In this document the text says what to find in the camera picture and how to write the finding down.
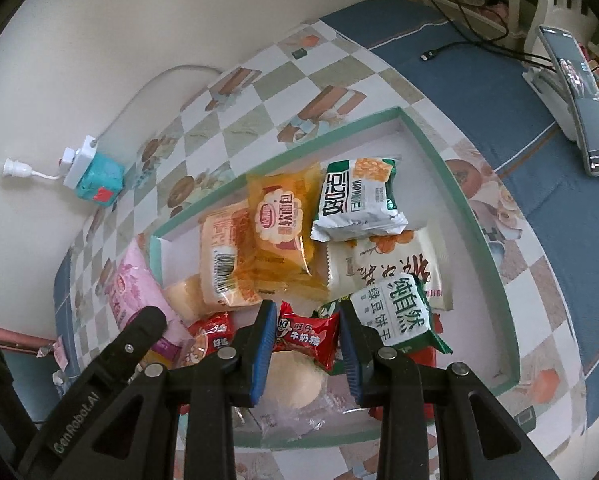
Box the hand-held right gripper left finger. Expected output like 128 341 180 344
86 300 278 480

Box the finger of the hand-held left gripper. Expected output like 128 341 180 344
86 307 167 387

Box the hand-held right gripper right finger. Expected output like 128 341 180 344
340 300 545 480

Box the clear round bun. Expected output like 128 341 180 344
233 350 371 442

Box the red candy packet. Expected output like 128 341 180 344
273 301 341 375
186 311 236 368

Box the large pink snack packet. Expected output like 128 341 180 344
104 239 191 367

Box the green white biscuit packet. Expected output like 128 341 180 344
319 274 453 357

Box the dark red snack packet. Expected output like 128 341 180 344
368 344 438 423

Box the orange bread packet with barcode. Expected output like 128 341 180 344
199 205 261 309

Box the white packet with orange flowers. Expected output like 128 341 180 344
325 230 453 312

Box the yellow orange snack packet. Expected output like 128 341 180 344
246 170 330 302

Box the white green cracker packet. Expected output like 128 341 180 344
311 157 409 244

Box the white tray with teal rim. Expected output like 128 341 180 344
149 106 523 449

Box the crumpled blue white packet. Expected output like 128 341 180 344
53 370 81 397

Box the small pink snack packet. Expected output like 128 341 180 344
53 339 71 372

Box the brown pink rod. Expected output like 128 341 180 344
0 326 58 349

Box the teal box with red label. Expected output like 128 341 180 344
76 152 125 207

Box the white power strip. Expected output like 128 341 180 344
62 135 100 189

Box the chequered printed tablecloth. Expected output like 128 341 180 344
54 0 599 480

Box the white phone stand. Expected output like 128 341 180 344
523 66 588 142

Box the smartphone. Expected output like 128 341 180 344
536 25 599 177

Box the small pink item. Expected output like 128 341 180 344
463 0 511 22

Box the white plug with cable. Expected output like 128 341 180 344
0 159 64 182

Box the black charging cable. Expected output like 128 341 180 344
421 0 536 64

